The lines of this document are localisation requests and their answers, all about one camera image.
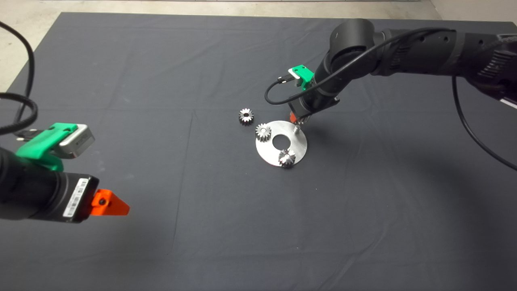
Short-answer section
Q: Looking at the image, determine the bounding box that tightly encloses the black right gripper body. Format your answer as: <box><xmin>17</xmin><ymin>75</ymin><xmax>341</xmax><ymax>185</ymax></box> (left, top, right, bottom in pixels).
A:
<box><xmin>288</xmin><ymin>91</ymin><xmax>340</xmax><ymax>122</ymax></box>

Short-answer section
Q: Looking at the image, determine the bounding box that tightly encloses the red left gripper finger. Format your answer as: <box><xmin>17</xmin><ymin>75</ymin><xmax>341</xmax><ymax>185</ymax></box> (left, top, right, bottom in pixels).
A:
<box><xmin>90</xmin><ymin>189</ymin><xmax>130</xmax><ymax>217</ymax></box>

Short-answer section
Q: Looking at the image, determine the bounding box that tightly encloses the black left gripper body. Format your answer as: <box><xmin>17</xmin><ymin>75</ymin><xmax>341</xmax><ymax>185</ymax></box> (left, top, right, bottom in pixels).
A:
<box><xmin>53</xmin><ymin>173</ymin><xmax>99</xmax><ymax>224</ymax></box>

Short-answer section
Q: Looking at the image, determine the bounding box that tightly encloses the round metal plate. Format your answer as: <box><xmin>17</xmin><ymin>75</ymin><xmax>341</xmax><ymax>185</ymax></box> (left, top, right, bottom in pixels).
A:
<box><xmin>255</xmin><ymin>120</ymin><xmax>308</xmax><ymax>167</ymax></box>

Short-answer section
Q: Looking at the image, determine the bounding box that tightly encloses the green right camera mount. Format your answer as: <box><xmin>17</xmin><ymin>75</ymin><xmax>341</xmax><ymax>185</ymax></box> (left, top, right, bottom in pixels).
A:
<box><xmin>292</xmin><ymin>65</ymin><xmax>315</xmax><ymax>90</ymax></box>

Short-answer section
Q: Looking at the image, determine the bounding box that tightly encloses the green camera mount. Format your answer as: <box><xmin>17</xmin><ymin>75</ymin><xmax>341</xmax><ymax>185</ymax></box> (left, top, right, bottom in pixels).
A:
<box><xmin>292</xmin><ymin>65</ymin><xmax>315</xmax><ymax>90</ymax></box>
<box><xmin>16</xmin><ymin>123</ymin><xmax>78</xmax><ymax>172</ymax></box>

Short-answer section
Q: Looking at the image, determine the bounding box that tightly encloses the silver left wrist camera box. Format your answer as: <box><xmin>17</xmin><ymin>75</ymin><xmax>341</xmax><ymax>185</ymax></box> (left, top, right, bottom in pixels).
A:
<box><xmin>59</xmin><ymin>124</ymin><xmax>96</xmax><ymax>159</ymax></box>

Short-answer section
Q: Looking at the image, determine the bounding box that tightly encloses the green left camera mount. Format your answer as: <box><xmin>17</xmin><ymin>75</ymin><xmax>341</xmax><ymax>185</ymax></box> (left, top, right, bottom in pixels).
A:
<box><xmin>16</xmin><ymin>123</ymin><xmax>78</xmax><ymax>172</ymax></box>

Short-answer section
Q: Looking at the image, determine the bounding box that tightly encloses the black left camera cable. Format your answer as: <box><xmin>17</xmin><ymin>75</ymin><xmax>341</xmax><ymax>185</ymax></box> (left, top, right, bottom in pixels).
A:
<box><xmin>0</xmin><ymin>20</ymin><xmax>39</xmax><ymax>140</ymax></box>

